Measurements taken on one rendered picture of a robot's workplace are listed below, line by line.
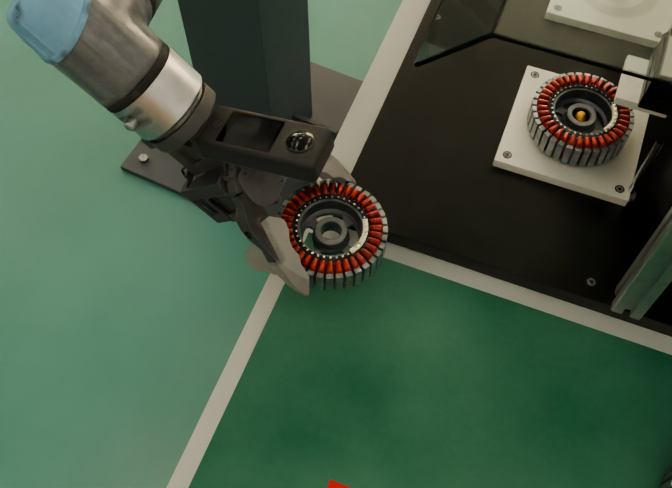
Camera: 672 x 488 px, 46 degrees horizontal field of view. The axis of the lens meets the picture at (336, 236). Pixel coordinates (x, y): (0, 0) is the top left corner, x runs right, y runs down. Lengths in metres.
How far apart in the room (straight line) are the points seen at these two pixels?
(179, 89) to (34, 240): 1.20
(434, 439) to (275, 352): 0.18
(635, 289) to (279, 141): 0.37
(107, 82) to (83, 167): 1.26
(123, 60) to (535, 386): 0.49
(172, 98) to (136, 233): 1.13
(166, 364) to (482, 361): 0.94
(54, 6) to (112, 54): 0.05
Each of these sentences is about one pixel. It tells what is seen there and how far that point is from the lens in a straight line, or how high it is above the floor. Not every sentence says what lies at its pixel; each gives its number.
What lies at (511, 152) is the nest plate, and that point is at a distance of 0.91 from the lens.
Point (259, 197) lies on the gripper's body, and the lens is 0.71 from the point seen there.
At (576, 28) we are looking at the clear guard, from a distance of 0.63.
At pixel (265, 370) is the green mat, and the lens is 0.80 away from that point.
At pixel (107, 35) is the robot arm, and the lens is 0.65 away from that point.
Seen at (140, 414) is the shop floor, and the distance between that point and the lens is 1.61.
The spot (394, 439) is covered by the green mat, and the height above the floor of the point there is 0.75.
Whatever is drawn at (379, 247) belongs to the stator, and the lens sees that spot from 0.77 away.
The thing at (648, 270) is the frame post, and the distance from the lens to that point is 0.77.
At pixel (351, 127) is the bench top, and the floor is 0.75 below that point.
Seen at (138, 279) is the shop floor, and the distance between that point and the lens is 1.73.
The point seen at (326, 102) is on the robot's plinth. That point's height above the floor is 0.02.
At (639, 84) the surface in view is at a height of 0.88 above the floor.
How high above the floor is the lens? 1.50
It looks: 60 degrees down
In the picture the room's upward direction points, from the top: straight up
